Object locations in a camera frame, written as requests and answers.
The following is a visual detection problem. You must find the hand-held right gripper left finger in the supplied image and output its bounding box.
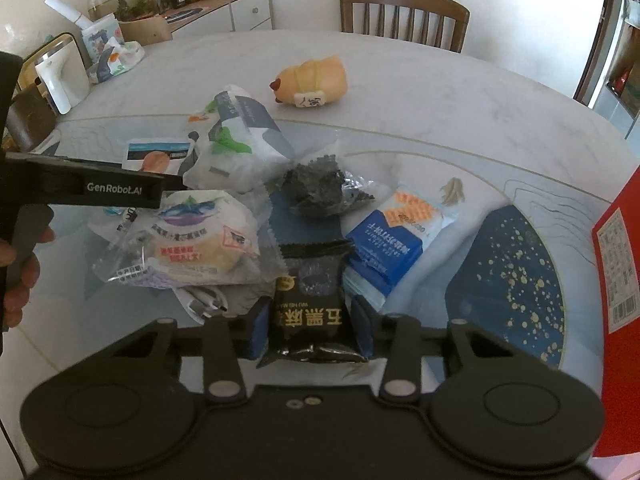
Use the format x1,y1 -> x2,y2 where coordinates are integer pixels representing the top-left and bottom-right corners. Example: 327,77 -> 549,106
102,300 -> 275,403

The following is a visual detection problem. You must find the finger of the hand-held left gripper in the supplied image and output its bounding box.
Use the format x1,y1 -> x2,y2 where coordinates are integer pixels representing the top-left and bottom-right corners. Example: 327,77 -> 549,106
75,158 -> 185,192

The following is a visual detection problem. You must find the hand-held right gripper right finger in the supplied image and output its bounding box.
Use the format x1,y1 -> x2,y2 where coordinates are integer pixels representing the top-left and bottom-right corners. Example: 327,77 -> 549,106
351,296 -> 521,403

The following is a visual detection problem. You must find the black snack packet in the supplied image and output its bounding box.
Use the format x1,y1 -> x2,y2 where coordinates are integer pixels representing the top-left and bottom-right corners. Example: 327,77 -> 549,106
256,240 -> 372,368

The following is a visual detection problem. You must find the round cake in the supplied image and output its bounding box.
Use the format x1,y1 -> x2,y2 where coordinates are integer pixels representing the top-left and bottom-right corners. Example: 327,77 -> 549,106
89,189 -> 283,289

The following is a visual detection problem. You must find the red cardboard box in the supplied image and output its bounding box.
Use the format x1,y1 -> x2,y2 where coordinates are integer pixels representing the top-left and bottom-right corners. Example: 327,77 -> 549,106
591,165 -> 640,391

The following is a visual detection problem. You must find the marble patterned desktop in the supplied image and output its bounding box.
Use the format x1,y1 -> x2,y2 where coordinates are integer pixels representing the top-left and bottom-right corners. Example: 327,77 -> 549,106
0,30 -> 640,466

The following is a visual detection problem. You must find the person's left hand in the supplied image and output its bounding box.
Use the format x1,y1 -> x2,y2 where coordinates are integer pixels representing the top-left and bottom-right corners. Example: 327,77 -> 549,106
0,227 -> 55,330

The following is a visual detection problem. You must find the white packet with orange picture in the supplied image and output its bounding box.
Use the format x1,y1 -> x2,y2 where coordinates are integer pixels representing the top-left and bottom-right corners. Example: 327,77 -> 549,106
122,138 -> 197,174

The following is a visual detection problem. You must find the tissue pack in plastic bag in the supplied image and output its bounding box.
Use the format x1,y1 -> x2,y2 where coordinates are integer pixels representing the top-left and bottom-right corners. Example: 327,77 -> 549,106
182,85 -> 297,194

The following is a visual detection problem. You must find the blue white biscuit packet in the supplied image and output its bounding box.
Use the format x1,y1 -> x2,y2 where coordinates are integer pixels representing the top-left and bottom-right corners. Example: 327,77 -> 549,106
342,189 -> 458,312

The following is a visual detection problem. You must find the brown padded chair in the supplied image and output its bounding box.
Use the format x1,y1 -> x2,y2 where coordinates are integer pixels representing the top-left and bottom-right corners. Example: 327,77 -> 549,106
0,82 -> 59,156

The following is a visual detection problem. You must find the white tabletop appliance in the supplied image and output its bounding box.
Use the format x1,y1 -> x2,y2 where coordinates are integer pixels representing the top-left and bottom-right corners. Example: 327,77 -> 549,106
34,42 -> 91,115

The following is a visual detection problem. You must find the tissue pack with orange print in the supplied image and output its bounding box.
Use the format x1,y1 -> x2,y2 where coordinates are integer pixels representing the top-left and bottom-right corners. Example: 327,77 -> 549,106
89,40 -> 146,84

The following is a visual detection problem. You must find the printed tissue pack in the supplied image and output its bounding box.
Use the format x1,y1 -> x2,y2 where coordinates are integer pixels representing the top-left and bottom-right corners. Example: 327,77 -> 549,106
80,15 -> 124,67

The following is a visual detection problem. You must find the wooden planter box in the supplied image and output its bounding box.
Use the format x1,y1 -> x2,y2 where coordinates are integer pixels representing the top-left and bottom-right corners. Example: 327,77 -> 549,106
117,12 -> 174,46

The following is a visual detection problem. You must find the yellow pig plush toy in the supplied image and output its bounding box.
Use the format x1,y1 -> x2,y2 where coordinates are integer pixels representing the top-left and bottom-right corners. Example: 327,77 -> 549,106
267,57 -> 349,110

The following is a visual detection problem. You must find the white paper roll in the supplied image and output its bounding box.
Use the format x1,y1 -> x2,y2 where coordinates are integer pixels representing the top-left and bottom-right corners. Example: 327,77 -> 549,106
44,0 -> 94,29

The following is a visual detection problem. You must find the white cabinet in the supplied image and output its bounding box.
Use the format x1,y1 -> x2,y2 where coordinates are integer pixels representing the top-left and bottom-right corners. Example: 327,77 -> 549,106
165,0 -> 275,42

